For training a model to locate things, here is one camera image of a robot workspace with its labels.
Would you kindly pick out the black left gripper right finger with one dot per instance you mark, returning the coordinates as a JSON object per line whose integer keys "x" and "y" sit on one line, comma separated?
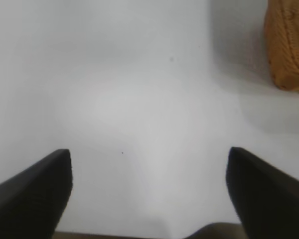
{"x": 271, "y": 206}

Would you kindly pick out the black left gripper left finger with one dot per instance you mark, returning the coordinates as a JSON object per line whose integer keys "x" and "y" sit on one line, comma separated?
{"x": 27, "y": 206}

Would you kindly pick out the tan woven wicker basket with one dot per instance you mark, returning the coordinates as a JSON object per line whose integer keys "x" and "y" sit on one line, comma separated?
{"x": 289, "y": 49}

